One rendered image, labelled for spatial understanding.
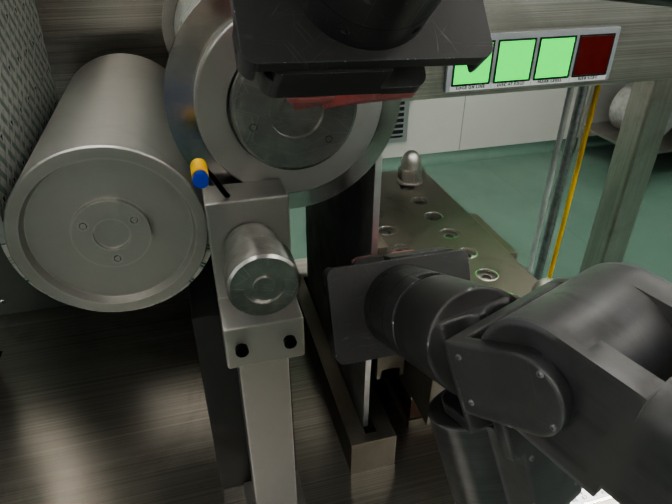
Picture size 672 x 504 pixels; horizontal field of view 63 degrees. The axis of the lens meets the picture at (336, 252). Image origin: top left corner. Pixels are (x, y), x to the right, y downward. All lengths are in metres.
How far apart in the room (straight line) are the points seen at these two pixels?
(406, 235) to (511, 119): 3.14
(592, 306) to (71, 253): 0.30
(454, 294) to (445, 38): 0.12
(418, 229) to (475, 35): 0.44
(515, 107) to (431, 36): 3.51
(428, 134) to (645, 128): 2.39
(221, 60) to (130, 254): 0.14
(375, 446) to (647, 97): 0.89
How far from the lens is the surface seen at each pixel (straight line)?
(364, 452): 0.54
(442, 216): 0.69
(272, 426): 0.43
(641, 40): 0.92
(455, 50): 0.23
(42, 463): 0.63
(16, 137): 0.44
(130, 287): 0.40
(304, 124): 0.33
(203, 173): 0.29
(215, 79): 0.33
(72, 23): 0.67
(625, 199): 1.28
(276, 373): 0.40
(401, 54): 0.22
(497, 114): 3.69
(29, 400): 0.70
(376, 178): 0.39
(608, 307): 0.24
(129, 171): 0.36
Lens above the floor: 1.35
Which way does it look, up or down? 32 degrees down
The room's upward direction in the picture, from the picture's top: straight up
